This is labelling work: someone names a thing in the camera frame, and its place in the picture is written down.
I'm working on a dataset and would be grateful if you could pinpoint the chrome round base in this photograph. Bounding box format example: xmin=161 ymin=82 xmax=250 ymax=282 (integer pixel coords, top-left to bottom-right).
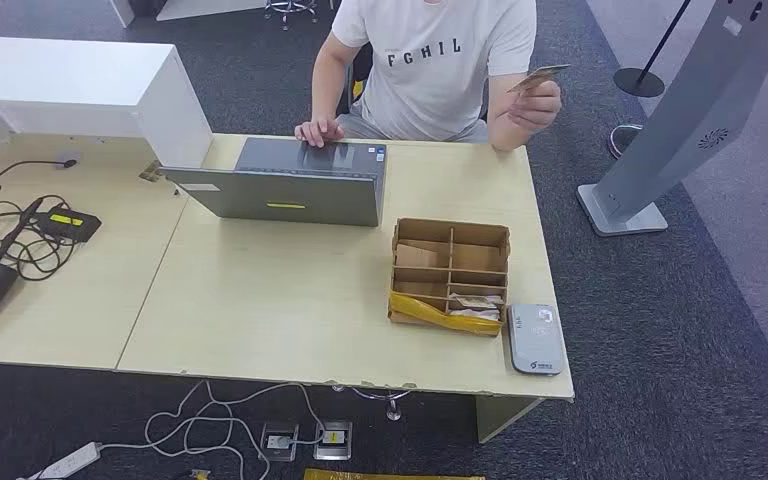
xmin=607 ymin=123 xmax=644 ymax=160

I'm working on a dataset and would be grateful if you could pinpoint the ID card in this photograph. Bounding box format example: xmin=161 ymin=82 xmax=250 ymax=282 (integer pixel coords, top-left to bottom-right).
xmin=507 ymin=63 xmax=572 ymax=94

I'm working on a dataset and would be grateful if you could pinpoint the patterned room key card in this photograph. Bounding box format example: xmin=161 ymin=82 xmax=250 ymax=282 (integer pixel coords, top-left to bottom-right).
xmin=448 ymin=293 xmax=506 ymax=311
xmin=448 ymin=308 xmax=503 ymax=323

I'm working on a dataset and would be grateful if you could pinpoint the white power cable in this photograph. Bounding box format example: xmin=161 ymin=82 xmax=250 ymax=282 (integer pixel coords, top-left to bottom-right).
xmin=95 ymin=378 xmax=327 ymax=480

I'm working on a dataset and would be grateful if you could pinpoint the person's right hand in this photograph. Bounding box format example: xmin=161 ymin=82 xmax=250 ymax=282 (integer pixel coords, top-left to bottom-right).
xmin=294 ymin=115 xmax=346 ymax=148

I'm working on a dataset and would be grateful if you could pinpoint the open metal floor socket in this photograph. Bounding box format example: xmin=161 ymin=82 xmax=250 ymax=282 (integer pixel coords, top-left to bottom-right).
xmin=258 ymin=422 xmax=300 ymax=463

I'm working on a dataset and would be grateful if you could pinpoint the person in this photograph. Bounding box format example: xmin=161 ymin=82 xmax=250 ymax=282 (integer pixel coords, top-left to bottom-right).
xmin=294 ymin=0 xmax=564 ymax=152

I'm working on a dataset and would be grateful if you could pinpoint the chrome stool base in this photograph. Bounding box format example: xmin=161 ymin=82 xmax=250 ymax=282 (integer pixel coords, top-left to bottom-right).
xmin=263 ymin=0 xmax=319 ymax=31

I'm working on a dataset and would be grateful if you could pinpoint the black stanchion post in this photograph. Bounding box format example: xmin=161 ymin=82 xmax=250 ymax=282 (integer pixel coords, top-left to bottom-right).
xmin=613 ymin=0 xmax=693 ymax=99

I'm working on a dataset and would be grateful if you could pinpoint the person's left hand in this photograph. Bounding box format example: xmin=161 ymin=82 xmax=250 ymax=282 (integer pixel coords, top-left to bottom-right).
xmin=506 ymin=79 xmax=563 ymax=132

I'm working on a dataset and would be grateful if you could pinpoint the black gooseneck microphone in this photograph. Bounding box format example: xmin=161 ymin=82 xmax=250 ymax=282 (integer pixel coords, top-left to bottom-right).
xmin=0 ymin=150 xmax=84 ymax=193

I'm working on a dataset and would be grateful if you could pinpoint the chrome bracket under desk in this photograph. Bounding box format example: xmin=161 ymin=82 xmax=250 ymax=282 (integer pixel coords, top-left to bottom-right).
xmin=330 ymin=384 xmax=413 ymax=423

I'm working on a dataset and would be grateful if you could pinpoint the white counter shelf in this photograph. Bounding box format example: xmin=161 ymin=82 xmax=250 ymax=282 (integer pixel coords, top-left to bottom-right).
xmin=0 ymin=34 xmax=214 ymax=170

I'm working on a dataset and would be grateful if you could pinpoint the floor socket with yellow label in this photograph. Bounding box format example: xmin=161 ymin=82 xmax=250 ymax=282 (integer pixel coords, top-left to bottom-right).
xmin=312 ymin=420 xmax=353 ymax=462

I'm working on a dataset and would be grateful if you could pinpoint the grey card reader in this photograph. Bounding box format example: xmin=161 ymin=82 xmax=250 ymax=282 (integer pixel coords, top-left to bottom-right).
xmin=507 ymin=303 xmax=565 ymax=377

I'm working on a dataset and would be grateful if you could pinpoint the cardboard organizer box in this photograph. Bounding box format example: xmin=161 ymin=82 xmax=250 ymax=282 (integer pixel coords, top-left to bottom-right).
xmin=387 ymin=217 xmax=512 ymax=338

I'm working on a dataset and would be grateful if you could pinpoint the beige desk leg panel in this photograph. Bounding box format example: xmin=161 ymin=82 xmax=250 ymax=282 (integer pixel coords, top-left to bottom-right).
xmin=476 ymin=395 xmax=546 ymax=444

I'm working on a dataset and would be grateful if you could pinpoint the white power strip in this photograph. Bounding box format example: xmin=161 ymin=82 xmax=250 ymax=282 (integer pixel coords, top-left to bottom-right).
xmin=16 ymin=441 xmax=103 ymax=480

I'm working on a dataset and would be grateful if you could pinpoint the grey kiosk stand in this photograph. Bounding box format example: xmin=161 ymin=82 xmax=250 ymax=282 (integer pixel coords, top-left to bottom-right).
xmin=576 ymin=0 xmax=768 ymax=238

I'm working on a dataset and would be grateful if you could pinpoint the black adapter with yellow label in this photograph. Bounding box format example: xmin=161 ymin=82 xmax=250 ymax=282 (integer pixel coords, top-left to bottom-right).
xmin=32 ymin=206 xmax=103 ymax=244

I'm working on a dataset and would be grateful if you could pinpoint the white panel furniture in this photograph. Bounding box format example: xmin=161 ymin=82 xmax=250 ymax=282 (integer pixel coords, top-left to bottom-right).
xmin=108 ymin=0 xmax=269 ymax=29

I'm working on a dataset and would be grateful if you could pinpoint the yellow floor tape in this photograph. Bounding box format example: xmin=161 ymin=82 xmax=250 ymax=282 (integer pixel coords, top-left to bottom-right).
xmin=303 ymin=468 xmax=486 ymax=480

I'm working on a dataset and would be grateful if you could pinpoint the grey laptop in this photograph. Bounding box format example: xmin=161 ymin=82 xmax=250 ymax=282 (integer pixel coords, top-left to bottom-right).
xmin=160 ymin=137 xmax=389 ymax=229

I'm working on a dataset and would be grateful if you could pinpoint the black tangled cable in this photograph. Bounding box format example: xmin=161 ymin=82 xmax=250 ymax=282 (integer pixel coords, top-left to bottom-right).
xmin=0 ymin=193 xmax=87 ymax=282

